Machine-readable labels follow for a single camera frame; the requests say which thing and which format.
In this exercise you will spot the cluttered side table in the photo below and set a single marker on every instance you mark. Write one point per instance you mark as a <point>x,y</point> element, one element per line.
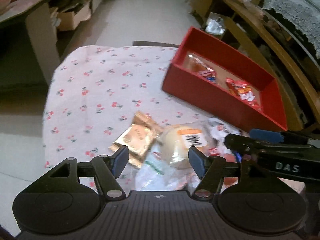
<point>31,48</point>

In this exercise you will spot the white plastic bag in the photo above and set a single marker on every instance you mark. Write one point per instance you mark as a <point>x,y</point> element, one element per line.
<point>215,24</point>

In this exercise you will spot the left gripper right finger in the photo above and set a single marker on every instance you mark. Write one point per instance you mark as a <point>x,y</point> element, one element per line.
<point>209,170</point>

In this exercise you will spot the white long snack packet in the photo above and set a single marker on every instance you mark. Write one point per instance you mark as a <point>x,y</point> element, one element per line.
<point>156,174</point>

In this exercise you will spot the red cardboard box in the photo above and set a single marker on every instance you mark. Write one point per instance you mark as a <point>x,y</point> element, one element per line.
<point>216,97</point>

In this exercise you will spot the white lace cloth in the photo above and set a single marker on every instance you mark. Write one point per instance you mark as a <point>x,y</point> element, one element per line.
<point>303,14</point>

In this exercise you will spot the cherry print tablecloth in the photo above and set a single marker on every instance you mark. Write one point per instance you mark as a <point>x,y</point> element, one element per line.
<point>95,94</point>

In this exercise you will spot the gold foil snack packet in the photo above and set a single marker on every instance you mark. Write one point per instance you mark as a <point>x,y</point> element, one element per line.
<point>138,138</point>

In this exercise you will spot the white pink snack packet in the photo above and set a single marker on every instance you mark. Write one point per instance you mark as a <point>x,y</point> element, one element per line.
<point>218,130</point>

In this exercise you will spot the bread bun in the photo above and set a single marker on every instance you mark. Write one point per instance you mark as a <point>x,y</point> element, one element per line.
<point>176,140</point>

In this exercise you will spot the wooden tv cabinet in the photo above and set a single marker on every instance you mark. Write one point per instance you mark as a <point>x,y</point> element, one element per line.
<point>273,44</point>

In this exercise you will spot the red chip bag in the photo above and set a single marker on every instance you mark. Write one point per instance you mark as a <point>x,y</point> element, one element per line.
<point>243,91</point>

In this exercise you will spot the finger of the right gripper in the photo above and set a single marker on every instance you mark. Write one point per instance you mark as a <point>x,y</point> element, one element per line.
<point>267,136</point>
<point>240,143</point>

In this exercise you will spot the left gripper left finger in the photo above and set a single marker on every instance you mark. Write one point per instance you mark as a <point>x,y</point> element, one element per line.
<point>107,170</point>

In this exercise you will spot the orange bread in wrapper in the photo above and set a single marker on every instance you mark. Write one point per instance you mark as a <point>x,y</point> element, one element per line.
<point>197,66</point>

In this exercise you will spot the white cardboard box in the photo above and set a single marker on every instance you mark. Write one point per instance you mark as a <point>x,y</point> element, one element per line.
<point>66,15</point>

